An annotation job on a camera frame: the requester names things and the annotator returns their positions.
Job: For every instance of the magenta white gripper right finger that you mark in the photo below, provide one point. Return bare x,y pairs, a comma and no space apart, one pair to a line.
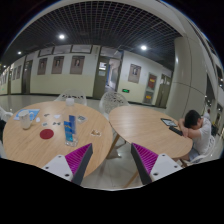
152,166

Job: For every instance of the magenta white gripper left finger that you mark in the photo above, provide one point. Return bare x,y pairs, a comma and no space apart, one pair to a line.
71,167

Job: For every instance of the blue acrylic sign stand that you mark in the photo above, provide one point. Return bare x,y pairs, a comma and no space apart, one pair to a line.
70,129

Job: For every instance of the round wooden table right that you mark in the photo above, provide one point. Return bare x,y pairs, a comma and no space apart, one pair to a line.
145,127

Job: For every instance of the round wooden table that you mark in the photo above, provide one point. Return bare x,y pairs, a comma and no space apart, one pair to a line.
28,147
145,127

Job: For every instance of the small wrapped snack packet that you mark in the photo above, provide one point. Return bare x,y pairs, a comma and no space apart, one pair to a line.
95,133

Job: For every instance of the red round coaster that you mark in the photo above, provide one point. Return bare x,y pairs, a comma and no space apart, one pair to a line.
46,134

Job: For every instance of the black keyboard device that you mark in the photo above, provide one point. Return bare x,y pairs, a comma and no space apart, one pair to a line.
172,128

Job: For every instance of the small card with code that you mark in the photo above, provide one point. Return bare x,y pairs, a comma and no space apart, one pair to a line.
81,119

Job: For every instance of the round wooden table left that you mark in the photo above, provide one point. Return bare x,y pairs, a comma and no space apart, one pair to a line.
28,147

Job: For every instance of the person in white shirt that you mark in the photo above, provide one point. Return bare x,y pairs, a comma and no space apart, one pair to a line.
198,129

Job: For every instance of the clear plastic cup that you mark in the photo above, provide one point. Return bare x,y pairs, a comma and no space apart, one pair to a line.
69,102

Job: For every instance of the light blue paper sheet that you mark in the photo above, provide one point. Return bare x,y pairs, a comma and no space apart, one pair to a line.
31,112

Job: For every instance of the white lattice chair left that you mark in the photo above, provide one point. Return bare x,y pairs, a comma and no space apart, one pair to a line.
78,96

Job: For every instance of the white lattice chair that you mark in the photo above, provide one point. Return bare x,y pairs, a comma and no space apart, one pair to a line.
111,100
78,96

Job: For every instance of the white lattice chair middle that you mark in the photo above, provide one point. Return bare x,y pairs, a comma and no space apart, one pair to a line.
111,100

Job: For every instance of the white chair far left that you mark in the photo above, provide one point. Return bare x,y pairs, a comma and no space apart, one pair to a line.
4,115

